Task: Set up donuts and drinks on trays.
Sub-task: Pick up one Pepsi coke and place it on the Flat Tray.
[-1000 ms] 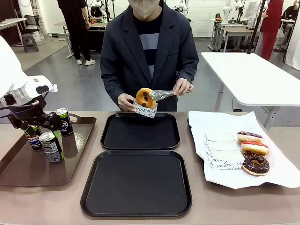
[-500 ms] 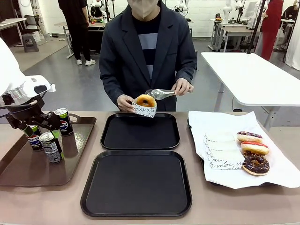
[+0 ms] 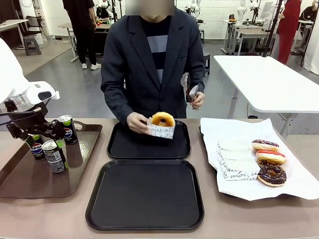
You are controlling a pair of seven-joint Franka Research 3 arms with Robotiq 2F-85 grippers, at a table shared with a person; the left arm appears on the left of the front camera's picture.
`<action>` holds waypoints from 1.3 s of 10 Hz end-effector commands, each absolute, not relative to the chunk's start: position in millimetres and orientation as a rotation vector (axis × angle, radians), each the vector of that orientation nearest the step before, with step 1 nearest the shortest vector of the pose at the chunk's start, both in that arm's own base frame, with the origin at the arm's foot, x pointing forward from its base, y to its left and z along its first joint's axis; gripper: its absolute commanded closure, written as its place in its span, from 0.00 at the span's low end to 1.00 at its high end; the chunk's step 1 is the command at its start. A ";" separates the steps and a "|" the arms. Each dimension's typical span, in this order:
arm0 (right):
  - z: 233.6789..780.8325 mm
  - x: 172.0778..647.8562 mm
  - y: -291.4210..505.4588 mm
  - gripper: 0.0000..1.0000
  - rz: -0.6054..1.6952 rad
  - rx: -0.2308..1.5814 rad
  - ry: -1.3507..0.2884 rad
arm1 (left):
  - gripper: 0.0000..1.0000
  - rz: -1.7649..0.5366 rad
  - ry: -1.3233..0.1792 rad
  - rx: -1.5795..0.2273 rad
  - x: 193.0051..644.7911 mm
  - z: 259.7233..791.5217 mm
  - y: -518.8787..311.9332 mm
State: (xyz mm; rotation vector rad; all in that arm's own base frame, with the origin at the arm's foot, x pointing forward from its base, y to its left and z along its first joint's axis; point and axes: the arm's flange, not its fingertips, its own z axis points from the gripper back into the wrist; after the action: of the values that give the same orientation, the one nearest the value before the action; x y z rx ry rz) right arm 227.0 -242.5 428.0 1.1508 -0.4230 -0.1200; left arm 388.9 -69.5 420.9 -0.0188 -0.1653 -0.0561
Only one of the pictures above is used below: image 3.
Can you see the chocolate nut donut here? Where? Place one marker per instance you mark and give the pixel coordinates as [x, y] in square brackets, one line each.
[272, 174]

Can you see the plain glazed donut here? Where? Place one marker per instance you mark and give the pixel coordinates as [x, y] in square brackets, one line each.
[163, 119]

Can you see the brown plastic tray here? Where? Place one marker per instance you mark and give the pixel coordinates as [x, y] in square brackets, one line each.
[30, 181]

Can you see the grey background desk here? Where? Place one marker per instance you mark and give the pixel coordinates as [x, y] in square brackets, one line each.
[71, 27]

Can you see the black Pepsi zero can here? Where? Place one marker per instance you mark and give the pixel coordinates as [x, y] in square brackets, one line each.
[56, 161]
[71, 132]
[38, 153]

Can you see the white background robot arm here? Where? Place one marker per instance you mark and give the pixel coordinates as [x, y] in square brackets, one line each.
[241, 12]

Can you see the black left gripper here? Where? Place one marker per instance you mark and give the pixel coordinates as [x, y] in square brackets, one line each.
[27, 115]

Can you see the white paper sheet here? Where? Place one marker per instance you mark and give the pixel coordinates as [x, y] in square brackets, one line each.
[294, 159]

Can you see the person left hand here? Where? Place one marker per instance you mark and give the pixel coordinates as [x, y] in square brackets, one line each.
[198, 100]

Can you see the white background workbench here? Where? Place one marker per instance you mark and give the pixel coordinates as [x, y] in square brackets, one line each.
[246, 32]

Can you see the black stool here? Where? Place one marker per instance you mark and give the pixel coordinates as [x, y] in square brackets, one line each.
[207, 62]

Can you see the paper black tongs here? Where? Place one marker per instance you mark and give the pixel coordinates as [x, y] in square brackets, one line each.
[189, 87]

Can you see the white printed paper donut box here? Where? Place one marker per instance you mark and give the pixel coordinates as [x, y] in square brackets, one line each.
[234, 145]
[162, 132]
[235, 155]

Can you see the red glazed donut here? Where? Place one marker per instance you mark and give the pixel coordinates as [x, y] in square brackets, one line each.
[271, 156]

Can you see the bystander in black clothes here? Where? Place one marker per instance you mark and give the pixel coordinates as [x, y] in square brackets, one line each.
[83, 32]

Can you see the person left forearm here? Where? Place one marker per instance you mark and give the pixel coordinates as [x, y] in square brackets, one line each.
[200, 87]

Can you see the black camera stand pole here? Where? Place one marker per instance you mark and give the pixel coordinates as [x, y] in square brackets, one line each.
[271, 27]

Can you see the grey step stool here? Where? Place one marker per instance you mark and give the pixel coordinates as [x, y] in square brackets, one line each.
[32, 44]

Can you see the person right forearm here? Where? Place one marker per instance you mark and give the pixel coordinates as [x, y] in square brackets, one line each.
[113, 104]

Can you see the chocolate sprinkle donut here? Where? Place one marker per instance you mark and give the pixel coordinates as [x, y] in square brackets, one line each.
[265, 145]

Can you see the person right hand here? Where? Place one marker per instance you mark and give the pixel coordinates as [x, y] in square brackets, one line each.
[135, 123]

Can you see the person torso dark jacket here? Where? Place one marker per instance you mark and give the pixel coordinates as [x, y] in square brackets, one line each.
[154, 64]

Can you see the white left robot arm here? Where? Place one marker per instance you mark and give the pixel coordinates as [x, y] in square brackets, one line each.
[10, 74]

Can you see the large white table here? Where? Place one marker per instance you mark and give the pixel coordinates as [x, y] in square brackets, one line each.
[269, 79]

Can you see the stack of paper wrappers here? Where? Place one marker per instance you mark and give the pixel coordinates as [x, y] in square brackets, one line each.
[239, 171]

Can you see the black office chair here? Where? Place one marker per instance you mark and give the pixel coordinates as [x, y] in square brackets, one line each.
[33, 25]

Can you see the bystander in red apron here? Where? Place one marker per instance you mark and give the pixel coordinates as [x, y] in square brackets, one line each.
[287, 32]

